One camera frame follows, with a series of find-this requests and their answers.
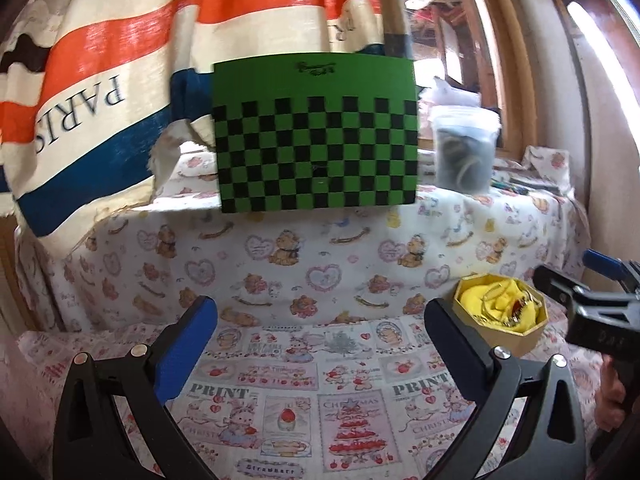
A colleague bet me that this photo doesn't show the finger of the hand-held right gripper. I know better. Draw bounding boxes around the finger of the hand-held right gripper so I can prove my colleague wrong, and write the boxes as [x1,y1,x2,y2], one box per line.
[582,249,640,292]
[532,265,592,307]

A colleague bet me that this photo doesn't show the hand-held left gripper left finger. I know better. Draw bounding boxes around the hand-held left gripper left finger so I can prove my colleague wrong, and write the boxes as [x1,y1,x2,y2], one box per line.
[52,295,218,480]

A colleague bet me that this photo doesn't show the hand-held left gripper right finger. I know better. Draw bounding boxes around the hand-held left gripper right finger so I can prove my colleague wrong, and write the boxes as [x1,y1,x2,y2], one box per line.
[424,297,586,480]

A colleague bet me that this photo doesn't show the gold octagonal box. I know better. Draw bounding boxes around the gold octagonal box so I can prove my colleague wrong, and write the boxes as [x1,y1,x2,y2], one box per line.
[452,274,550,358]

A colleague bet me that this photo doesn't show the person's right hand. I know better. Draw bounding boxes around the person's right hand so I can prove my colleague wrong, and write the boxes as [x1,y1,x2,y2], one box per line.
[595,355,628,433]

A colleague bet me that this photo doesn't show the yellow cloth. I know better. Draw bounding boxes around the yellow cloth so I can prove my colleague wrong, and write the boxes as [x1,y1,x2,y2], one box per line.
[459,280,543,335]

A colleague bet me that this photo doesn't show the strawberry print cloth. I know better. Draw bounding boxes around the strawberry print cloth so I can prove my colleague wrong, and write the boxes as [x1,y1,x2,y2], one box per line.
[0,305,616,480]

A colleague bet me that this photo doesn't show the clear plastic tub with lid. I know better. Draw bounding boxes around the clear plastic tub with lid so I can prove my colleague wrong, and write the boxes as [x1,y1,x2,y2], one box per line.
[430,105,502,193]

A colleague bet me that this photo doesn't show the bear print cloth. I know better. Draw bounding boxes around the bear print cloth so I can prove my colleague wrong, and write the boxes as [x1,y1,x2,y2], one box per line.
[15,145,591,331]

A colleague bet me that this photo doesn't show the green black checkered box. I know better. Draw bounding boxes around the green black checkered box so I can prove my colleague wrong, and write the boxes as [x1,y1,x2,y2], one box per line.
[211,53,420,214]

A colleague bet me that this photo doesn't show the striped canvas tote bag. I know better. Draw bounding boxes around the striped canvas tote bag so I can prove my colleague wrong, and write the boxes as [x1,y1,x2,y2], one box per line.
[0,0,416,256]

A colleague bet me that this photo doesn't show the wooden window frame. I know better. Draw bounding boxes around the wooden window frame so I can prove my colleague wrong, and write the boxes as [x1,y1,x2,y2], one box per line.
[385,0,541,156]

